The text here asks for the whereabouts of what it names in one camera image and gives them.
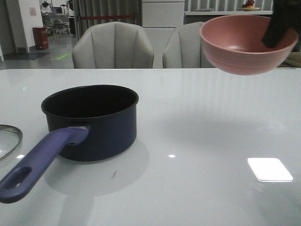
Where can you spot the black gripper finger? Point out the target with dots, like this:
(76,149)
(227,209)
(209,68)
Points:
(286,15)

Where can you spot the pink bowl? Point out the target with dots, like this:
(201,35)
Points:
(233,43)

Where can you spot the dark blue saucepan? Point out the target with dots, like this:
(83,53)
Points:
(87,123)

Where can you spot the fruit plate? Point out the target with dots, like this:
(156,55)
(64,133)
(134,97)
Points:
(249,5)

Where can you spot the beige cushion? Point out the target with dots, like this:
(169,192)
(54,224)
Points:
(294,59)

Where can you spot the dark grey counter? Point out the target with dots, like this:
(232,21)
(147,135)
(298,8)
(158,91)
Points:
(195,16)

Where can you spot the right beige upholstered chair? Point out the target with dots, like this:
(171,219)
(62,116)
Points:
(183,48)

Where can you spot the beige upholstered chair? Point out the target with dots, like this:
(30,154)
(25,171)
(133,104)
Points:
(183,48)
(113,45)

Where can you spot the white cabinet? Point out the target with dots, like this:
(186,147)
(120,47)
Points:
(160,17)

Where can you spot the left beige upholstered chair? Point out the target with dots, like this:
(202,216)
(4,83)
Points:
(113,45)

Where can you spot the red barrier belt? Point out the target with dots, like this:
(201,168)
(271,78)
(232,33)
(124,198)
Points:
(108,17)

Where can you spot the grey curtain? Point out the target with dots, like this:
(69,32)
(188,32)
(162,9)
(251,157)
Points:
(105,8)

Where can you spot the red trash bin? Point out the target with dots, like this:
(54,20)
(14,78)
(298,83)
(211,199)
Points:
(40,38)

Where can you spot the dark floor mat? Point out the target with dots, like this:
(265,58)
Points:
(25,56)

